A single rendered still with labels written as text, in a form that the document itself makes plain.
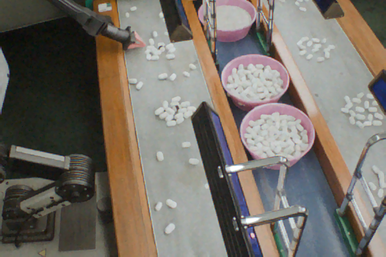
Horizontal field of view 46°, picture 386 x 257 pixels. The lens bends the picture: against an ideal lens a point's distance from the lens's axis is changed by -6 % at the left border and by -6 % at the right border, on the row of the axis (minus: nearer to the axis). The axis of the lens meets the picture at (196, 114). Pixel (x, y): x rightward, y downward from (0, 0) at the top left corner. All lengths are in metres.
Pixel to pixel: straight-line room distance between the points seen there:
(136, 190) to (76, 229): 0.40
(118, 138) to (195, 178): 0.32
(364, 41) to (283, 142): 0.68
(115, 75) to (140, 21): 0.39
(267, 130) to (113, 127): 0.56
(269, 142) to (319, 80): 0.39
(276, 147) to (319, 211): 0.28
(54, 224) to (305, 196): 0.96
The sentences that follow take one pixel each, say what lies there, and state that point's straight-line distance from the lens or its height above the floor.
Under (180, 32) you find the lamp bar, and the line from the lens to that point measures 1.60.
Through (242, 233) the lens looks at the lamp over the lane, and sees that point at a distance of 1.09.
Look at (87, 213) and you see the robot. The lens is 1.92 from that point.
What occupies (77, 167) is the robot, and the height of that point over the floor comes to 0.79.
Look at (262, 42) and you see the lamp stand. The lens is 2.13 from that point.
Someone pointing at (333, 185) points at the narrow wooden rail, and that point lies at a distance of 1.67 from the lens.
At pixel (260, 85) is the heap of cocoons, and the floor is 0.74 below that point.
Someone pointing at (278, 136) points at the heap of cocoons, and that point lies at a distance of 1.74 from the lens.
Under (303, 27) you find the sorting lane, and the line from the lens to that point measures 2.20.
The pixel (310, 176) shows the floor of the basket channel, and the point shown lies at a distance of 1.72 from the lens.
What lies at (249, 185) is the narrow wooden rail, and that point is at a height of 0.76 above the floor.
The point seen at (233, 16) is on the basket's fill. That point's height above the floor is 0.74.
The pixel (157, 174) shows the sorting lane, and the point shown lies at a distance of 1.64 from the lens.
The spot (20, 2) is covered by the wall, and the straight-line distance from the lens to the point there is 3.44.
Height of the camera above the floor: 2.08
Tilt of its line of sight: 48 degrees down
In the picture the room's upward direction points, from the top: 4 degrees counter-clockwise
